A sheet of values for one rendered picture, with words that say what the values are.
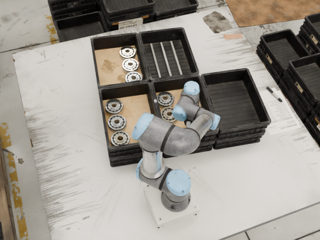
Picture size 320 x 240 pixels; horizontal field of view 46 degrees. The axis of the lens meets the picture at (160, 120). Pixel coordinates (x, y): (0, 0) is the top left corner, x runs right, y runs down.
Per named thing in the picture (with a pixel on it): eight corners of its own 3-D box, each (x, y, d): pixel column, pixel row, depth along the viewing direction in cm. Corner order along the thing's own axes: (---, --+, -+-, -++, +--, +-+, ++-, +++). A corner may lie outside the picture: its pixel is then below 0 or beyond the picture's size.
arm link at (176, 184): (183, 206, 180) (185, 196, 169) (157, 194, 183) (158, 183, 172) (193, 185, 186) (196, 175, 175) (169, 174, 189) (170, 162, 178)
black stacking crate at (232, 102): (265, 133, 215) (271, 123, 206) (216, 142, 211) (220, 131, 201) (243, 80, 236) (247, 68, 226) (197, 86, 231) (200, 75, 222)
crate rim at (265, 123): (271, 125, 207) (272, 122, 205) (219, 133, 203) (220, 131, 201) (247, 69, 228) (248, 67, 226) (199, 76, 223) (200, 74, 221)
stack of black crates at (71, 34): (102, 30, 347) (100, 10, 327) (111, 53, 332) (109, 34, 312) (58, 39, 338) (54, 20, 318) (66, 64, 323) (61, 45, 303)
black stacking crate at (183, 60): (196, 86, 232) (199, 74, 222) (149, 93, 227) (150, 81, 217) (181, 40, 252) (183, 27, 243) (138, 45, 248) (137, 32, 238)
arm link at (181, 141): (197, 143, 134) (224, 110, 178) (170, 130, 136) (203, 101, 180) (186, 170, 138) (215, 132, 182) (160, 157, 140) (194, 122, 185)
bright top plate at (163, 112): (180, 119, 212) (181, 118, 212) (164, 124, 210) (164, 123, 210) (174, 105, 217) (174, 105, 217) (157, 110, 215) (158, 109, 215)
